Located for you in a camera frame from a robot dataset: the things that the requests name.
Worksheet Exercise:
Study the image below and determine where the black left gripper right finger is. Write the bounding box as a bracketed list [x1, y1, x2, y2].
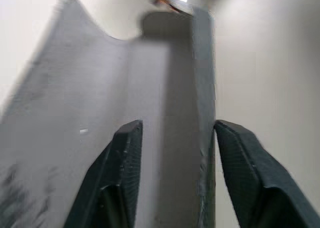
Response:
[213, 119, 320, 228]

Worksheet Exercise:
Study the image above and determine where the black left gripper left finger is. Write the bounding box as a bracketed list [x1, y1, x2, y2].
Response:
[63, 119, 144, 228]

